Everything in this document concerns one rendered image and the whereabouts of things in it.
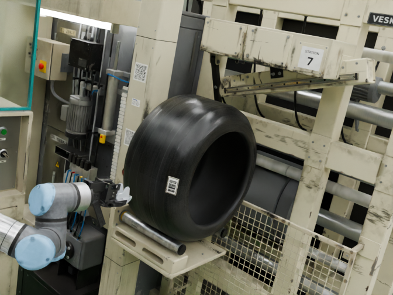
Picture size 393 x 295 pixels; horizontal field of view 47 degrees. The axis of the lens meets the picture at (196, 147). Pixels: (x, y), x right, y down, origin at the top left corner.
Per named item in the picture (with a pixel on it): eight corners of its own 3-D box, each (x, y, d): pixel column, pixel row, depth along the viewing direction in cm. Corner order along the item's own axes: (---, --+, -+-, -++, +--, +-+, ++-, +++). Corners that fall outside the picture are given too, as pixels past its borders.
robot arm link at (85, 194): (76, 216, 138) (58, 204, 143) (89, 215, 142) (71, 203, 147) (83, 188, 136) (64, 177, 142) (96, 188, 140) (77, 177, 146)
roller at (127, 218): (119, 221, 197) (119, 212, 195) (127, 218, 200) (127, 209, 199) (178, 257, 176) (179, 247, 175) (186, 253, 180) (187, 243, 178)
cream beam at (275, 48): (198, 50, 203) (204, 16, 200) (230, 54, 223) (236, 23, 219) (323, 79, 168) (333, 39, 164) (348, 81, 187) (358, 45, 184)
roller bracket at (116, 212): (107, 226, 196) (110, 205, 193) (170, 209, 226) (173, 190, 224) (112, 229, 194) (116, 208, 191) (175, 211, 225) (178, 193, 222)
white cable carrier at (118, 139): (108, 186, 213) (122, 85, 201) (116, 185, 217) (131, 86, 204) (114, 189, 210) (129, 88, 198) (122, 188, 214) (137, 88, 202)
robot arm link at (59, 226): (26, 264, 127) (28, 219, 127) (37, 254, 139) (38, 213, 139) (61, 265, 128) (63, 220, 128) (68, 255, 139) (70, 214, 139)
